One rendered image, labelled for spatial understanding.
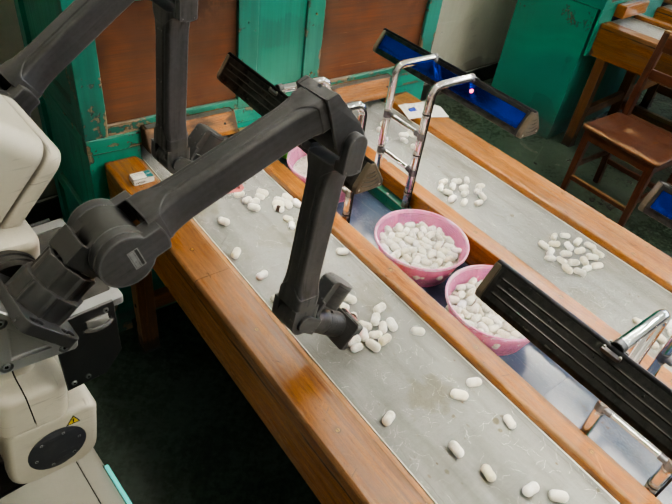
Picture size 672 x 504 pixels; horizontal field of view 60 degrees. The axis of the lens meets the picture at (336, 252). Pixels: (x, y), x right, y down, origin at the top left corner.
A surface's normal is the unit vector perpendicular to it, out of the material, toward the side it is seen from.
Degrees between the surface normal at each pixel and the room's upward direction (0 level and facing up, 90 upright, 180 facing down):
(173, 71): 94
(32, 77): 85
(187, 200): 85
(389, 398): 0
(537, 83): 90
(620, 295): 0
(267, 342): 0
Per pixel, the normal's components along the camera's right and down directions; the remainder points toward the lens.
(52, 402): 0.66, 0.55
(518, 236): 0.12, -0.76
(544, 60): -0.74, 0.36
